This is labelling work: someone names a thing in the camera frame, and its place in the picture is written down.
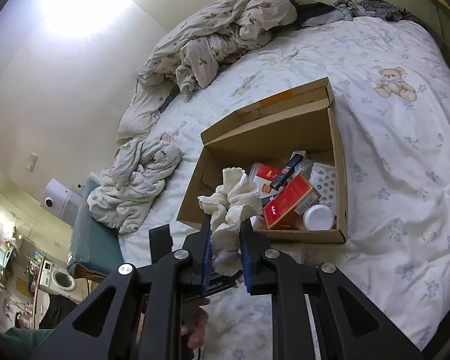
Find crumpled floral duvet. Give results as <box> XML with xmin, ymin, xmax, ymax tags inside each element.
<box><xmin>116</xmin><ymin>0</ymin><xmax>298</xmax><ymax>139</ymax></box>

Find brown cardboard box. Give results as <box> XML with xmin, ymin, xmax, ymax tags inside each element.
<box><xmin>176</xmin><ymin>77</ymin><xmax>349</xmax><ymax>244</ymax></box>

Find person's left forearm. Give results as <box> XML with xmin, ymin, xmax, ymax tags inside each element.
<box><xmin>4</xmin><ymin>326</ymin><xmax>57</xmax><ymax>360</ymax></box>

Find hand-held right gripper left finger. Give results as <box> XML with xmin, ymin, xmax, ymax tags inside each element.
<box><xmin>29</xmin><ymin>215</ymin><xmax>214</xmax><ymax>360</ymax></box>

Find black garment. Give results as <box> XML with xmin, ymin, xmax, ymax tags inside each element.
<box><xmin>294</xmin><ymin>2</ymin><xmax>336</xmax><ymax>27</ymax></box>

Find white washing machine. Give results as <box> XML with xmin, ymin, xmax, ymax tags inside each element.
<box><xmin>37</xmin><ymin>259</ymin><xmax>77</xmax><ymax>301</ymax></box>

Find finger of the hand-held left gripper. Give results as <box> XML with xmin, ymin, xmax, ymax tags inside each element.
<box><xmin>149</xmin><ymin>224</ymin><xmax>173</xmax><ymax>271</ymax></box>

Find bagged white perforated pad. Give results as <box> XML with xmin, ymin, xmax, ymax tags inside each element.
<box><xmin>309</xmin><ymin>161</ymin><xmax>338</xmax><ymax>211</ymax></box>

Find white floral bed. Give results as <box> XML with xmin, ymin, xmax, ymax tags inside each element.
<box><xmin>116</xmin><ymin>17</ymin><xmax>450</xmax><ymax>360</ymax></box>

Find crumpled floral sheet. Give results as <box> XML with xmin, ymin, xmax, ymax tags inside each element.
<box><xmin>87</xmin><ymin>131</ymin><xmax>182</xmax><ymax>235</ymax></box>

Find person's left hand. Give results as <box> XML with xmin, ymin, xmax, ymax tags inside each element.
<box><xmin>180</xmin><ymin>305</ymin><xmax>211</xmax><ymax>350</ymax></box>

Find round white jar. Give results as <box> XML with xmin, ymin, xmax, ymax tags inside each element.
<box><xmin>303</xmin><ymin>204</ymin><xmax>335</xmax><ymax>230</ymax></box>

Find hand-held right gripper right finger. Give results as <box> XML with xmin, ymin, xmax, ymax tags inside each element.
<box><xmin>240</xmin><ymin>222</ymin><xmax>426</xmax><ymax>360</ymax></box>

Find light grey garment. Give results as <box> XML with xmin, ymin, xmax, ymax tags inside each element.
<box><xmin>302</xmin><ymin>0</ymin><xmax>361</xmax><ymax>28</ymax></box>

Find red cigarette pack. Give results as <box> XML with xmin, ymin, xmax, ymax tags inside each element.
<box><xmin>262</xmin><ymin>174</ymin><xmax>321</xmax><ymax>230</ymax></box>

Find white round appliance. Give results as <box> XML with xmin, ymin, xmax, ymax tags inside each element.
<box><xmin>43</xmin><ymin>178</ymin><xmax>83</xmax><ymax>229</ymax></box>

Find black tube red emblem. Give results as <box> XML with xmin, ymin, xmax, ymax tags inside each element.
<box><xmin>269</xmin><ymin>153</ymin><xmax>307</xmax><ymax>192</ymax></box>

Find small red white pack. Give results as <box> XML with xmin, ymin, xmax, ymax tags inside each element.
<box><xmin>248</xmin><ymin>162</ymin><xmax>284</xmax><ymax>200</ymax></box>

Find white cloth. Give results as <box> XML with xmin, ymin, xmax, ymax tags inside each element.
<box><xmin>198</xmin><ymin>167</ymin><xmax>264</xmax><ymax>276</ymax></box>

